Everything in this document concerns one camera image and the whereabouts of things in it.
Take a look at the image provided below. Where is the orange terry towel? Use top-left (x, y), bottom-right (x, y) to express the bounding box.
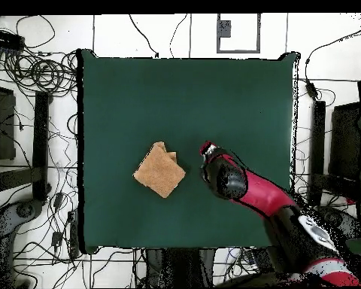
top-left (132, 141), bottom-right (187, 199)

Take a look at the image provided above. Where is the dark green table cloth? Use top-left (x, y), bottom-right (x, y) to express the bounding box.
top-left (77, 49), bottom-right (300, 254)

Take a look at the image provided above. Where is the dark grey square plate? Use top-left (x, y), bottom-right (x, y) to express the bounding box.
top-left (219, 20), bottom-right (232, 38)

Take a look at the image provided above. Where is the black power adapter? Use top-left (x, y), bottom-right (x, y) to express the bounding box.
top-left (305, 81), bottom-right (319, 100)
top-left (50, 231), bottom-right (63, 248)

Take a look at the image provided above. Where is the black box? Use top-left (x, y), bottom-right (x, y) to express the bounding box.
top-left (0, 85), bottom-right (17, 161)
top-left (329, 102), bottom-right (361, 181)

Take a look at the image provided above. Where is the narrow black power strip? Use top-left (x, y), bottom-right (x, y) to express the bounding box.
top-left (68, 210), bottom-right (80, 259)

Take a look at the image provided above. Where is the dark wheeled stand base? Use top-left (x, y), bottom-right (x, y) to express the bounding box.
top-left (321, 207), bottom-right (361, 242)
top-left (0, 199), bottom-right (44, 242)

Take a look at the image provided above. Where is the long black power strip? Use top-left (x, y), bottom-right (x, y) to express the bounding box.
top-left (0, 29), bottom-right (26, 50)

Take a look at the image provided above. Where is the grey floor frame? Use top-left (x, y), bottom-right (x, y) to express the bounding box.
top-left (216, 13), bottom-right (262, 54)

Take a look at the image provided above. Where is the thin black cable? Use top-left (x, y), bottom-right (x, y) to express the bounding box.
top-left (168, 13), bottom-right (189, 59)
top-left (128, 14), bottom-right (159, 59)

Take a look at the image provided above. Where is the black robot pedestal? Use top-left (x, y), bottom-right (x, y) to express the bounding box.
top-left (144, 248), bottom-right (216, 288)

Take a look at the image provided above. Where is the long black cable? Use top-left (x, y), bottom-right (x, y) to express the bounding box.
top-left (304, 17), bottom-right (361, 82)

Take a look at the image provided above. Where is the black cable coil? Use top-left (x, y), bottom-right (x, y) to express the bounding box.
top-left (0, 44), bottom-right (78, 97)

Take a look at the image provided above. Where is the looped black cable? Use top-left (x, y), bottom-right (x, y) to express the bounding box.
top-left (16, 15), bottom-right (56, 49)

